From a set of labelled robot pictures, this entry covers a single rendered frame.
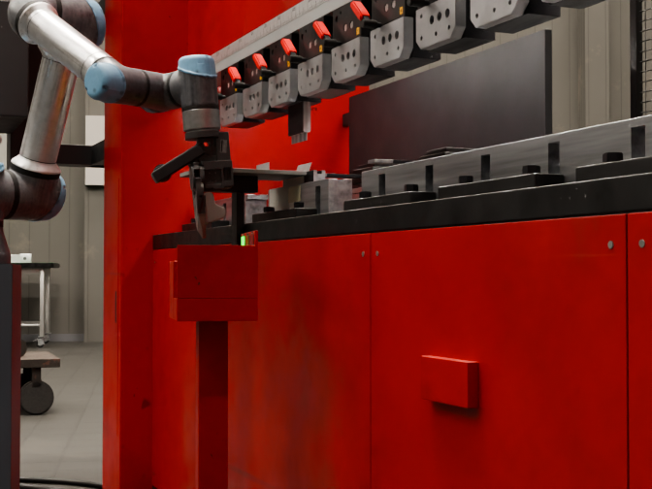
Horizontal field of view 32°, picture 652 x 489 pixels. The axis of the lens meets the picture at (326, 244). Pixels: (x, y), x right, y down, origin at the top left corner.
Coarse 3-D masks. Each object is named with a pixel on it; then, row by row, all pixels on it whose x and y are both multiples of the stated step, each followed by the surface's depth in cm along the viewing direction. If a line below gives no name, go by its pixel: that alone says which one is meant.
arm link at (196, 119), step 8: (184, 112) 224; (192, 112) 222; (200, 112) 222; (208, 112) 223; (216, 112) 224; (184, 120) 224; (192, 120) 222; (200, 120) 222; (208, 120) 223; (216, 120) 224; (184, 128) 224; (192, 128) 222; (200, 128) 222; (208, 128) 223; (216, 128) 224
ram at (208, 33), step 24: (192, 0) 351; (216, 0) 328; (240, 0) 308; (264, 0) 291; (288, 0) 275; (336, 0) 248; (192, 24) 350; (216, 24) 328; (240, 24) 308; (288, 24) 274; (192, 48) 350; (216, 48) 327; (264, 48) 291; (216, 72) 327
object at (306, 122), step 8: (296, 104) 277; (304, 104) 273; (288, 112) 282; (296, 112) 277; (304, 112) 273; (288, 120) 282; (296, 120) 277; (304, 120) 273; (288, 128) 282; (296, 128) 277; (304, 128) 273; (296, 136) 280; (304, 136) 275
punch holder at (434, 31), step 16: (432, 0) 207; (448, 0) 201; (464, 0) 199; (416, 16) 212; (432, 16) 207; (448, 16) 201; (464, 16) 199; (416, 32) 212; (432, 32) 206; (448, 32) 201; (464, 32) 200; (480, 32) 201; (432, 48) 209; (448, 48) 209; (464, 48) 209
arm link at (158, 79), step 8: (152, 72) 228; (152, 80) 225; (160, 80) 227; (168, 80) 227; (152, 88) 225; (160, 88) 227; (168, 88) 226; (152, 96) 226; (160, 96) 227; (168, 96) 227; (144, 104) 226; (152, 104) 227; (160, 104) 229; (168, 104) 229; (176, 104) 228; (152, 112) 234; (160, 112) 234
